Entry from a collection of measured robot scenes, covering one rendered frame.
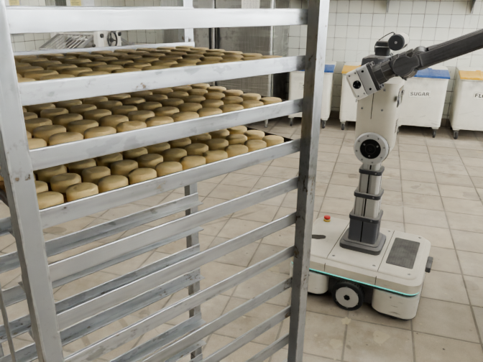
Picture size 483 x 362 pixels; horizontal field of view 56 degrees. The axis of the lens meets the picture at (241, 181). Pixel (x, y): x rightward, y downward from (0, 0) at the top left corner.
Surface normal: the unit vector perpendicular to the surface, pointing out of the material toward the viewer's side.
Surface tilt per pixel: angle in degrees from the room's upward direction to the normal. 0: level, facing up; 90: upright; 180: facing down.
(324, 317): 0
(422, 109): 92
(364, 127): 101
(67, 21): 90
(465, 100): 91
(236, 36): 91
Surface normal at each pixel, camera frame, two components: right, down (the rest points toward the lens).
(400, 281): -0.22, -0.64
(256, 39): -0.29, 0.34
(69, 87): 0.68, 0.27
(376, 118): -0.44, 0.49
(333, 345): 0.01, -0.93
